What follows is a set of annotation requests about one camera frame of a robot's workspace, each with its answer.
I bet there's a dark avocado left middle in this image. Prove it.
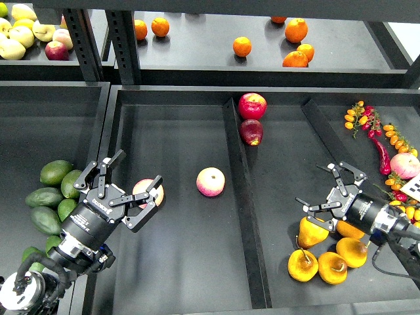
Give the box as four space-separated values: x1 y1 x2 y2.
25 187 64 208

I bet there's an orange lower right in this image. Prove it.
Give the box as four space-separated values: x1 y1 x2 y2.
282 51 308 68

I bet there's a yellow pear with stem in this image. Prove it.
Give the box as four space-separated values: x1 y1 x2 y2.
336 238 368 268

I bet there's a checkered marker card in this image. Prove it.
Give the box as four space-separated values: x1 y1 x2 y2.
400 174 420 201

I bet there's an orange cherry tomato string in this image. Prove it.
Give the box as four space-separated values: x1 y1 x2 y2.
383 123 419 158

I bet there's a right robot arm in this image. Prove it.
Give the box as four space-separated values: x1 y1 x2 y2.
295 161 419 286

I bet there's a cherry tomato bunch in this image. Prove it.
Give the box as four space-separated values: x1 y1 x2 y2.
374 172 419 227
344 100 382 138

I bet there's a red chili pepper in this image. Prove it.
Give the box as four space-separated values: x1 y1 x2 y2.
371 138 391 175

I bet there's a pink peach right tray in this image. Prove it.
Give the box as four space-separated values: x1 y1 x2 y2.
390 152 419 180

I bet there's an orange far left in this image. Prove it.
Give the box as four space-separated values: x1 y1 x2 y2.
134 19 148 41

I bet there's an orange large upper right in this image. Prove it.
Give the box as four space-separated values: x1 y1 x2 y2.
285 18 308 43

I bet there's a pale yellow pear front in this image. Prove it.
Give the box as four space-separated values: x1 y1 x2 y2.
0 39 26 60

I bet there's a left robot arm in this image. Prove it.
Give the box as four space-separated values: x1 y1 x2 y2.
1 150 163 314

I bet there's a dark avocado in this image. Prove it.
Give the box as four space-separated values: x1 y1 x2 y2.
30 206 62 236
25 187 64 208

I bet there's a lower cherry tomato bunch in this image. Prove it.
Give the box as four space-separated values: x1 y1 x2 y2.
374 172 419 227

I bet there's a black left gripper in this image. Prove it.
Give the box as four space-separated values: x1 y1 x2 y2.
60 149 163 259

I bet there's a bright red apple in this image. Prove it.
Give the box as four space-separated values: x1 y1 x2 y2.
238 93 267 120

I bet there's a green avocado small right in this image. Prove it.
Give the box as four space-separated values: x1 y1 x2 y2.
57 198 78 222

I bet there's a red apple on shelf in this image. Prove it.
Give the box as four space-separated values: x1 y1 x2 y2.
45 41 70 61

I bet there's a pink apple centre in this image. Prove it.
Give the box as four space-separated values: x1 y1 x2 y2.
196 167 225 197

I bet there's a black shelf post right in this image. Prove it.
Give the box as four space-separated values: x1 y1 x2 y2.
105 10 141 85

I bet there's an orange small right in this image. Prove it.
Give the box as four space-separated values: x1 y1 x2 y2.
297 43 315 62

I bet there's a black shelf post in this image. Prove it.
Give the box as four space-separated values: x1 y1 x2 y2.
63 9 104 82
105 10 141 85

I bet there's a dark avocado lower middle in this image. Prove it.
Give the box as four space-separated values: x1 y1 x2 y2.
30 206 62 236

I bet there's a pale peach on shelf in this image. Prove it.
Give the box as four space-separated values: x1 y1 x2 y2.
52 28 74 51

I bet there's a black shelf post left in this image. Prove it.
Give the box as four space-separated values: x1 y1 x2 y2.
63 9 104 82

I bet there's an upper cherry tomato bunch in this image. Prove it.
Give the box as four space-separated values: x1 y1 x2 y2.
344 100 382 138

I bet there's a black middle tray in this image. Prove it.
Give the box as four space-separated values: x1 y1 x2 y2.
72 86 419 314

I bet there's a pink apple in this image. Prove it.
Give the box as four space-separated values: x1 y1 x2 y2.
196 167 225 197
132 178 165 207

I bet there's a pink apple left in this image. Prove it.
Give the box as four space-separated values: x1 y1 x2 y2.
132 178 165 207

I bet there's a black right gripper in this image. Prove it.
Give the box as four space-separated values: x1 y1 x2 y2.
295 161 389 234

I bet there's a dark red apple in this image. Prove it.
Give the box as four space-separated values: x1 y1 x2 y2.
239 119 264 146

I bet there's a black left tray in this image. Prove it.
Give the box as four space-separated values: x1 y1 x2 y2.
1 81 110 278

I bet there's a black upper shelf tray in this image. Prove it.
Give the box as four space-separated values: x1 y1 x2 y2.
137 12 410 87

